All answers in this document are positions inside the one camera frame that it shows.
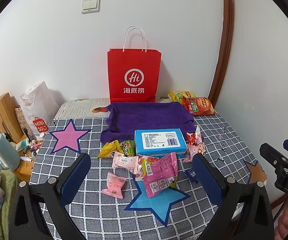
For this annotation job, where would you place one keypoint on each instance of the purple towel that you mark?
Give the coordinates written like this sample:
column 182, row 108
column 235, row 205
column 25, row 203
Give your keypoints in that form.
column 127, row 117

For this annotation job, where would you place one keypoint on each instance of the small pink snack packet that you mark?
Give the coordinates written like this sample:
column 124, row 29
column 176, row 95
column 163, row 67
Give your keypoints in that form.
column 114, row 185

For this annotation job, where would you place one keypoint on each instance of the blue rectangular box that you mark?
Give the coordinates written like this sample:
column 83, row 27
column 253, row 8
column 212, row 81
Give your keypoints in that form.
column 160, row 142

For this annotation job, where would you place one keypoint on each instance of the brown wooden door frame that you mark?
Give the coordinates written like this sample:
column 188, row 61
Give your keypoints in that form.
column 224, row 50

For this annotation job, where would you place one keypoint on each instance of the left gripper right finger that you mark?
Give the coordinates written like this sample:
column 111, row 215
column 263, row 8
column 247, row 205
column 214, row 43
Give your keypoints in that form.
column 244, row 211

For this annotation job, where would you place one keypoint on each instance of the orange chips bag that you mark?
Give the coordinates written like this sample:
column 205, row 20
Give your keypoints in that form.
column 198, row 106

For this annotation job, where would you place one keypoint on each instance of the yellow snack packet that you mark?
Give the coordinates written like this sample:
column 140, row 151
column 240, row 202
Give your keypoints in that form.
column 109, row 149

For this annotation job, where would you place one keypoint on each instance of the wooden chair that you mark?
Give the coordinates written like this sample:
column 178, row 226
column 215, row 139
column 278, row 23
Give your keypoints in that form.
column 8, row 119

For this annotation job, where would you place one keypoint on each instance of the red white snack packet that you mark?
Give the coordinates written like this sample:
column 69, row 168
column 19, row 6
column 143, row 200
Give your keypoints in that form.
column 194, row 138

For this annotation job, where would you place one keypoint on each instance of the blue snack packet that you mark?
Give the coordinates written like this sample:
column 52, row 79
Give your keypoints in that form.
column 190, row 174

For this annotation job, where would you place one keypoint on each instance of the orange star sticker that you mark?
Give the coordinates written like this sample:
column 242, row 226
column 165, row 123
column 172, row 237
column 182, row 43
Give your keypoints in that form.
column 256, row 173

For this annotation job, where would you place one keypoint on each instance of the pink star sticker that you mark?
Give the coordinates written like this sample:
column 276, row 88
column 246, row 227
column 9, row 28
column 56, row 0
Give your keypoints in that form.
column 68, row 138

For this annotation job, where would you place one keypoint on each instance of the blue star sticker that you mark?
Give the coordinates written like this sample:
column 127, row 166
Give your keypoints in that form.
column 159, row 205

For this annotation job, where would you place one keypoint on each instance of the pink cartoon snack packet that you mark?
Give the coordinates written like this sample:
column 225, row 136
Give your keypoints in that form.
column 192, row 150

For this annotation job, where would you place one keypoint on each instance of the grey checked tablecloth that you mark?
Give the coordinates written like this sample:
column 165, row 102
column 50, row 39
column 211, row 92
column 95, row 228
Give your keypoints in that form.
column 99, row 216

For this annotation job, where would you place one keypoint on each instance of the pink white pastry packet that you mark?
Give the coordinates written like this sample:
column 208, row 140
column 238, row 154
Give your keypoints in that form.
column 128, row 163

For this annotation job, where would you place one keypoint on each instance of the white light switch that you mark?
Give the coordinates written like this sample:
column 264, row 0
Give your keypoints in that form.
column 90, row 6

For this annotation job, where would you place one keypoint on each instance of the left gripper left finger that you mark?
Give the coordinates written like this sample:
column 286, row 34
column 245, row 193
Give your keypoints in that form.
column 27, row 220

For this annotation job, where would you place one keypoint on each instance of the green snack packet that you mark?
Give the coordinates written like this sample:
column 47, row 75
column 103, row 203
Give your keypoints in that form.
column 128, row 148

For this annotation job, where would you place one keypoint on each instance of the light blue kettle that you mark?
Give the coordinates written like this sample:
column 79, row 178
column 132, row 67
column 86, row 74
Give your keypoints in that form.
column 9, row 157

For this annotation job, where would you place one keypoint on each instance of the white Miniso plastic bag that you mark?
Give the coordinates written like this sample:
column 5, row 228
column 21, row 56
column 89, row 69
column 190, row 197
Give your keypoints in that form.
column 39, row 108

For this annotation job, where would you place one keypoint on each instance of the red paper shopping bag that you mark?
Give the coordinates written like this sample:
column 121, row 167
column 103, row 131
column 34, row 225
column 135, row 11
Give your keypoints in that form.
column 133, row 73

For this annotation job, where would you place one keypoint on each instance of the yellow chips bag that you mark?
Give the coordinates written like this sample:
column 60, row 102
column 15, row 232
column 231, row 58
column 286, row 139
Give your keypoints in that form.
column 177, row 96

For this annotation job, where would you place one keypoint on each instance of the person's right hand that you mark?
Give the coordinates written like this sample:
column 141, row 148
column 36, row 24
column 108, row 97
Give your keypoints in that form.
column 281, row 230

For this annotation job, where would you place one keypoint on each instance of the large pink snack bag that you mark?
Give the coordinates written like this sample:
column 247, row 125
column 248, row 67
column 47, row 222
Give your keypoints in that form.
column 160, row 175

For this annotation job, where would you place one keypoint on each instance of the white fruit print mat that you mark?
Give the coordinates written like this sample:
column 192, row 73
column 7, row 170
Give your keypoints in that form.
column 94, row 108

